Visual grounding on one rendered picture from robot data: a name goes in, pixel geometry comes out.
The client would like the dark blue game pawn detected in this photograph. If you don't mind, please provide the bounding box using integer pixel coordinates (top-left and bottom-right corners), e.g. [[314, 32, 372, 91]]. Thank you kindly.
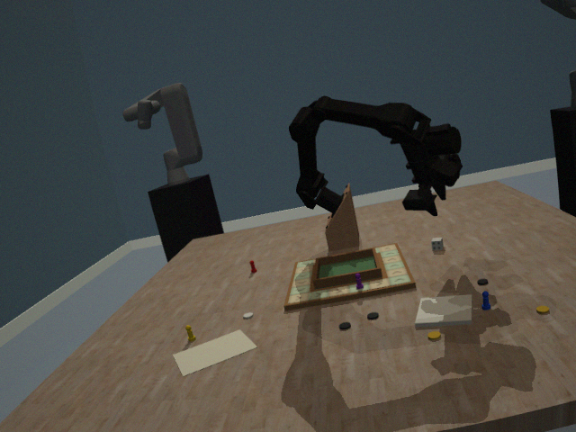
[[481, 292, 491, 311]]

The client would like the yellow pawn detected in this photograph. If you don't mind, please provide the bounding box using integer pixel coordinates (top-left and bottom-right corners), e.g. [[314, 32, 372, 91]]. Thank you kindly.
[[185, 326, 196, 341]]

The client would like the white die with black pips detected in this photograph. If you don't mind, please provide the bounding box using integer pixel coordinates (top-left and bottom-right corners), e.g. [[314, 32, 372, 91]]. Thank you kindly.
[[431, 238, 444, 250]]

